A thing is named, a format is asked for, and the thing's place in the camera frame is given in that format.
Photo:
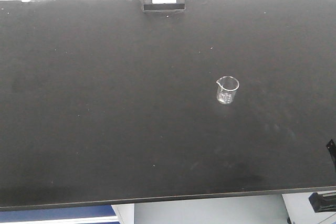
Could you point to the blue lab cabinets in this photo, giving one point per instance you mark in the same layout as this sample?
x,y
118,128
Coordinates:
x,y
92,214

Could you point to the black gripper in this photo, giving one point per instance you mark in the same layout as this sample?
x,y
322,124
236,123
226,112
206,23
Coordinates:
x,y
323,202

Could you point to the small clear glass beaker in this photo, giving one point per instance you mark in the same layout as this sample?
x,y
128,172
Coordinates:
x,y
227,88

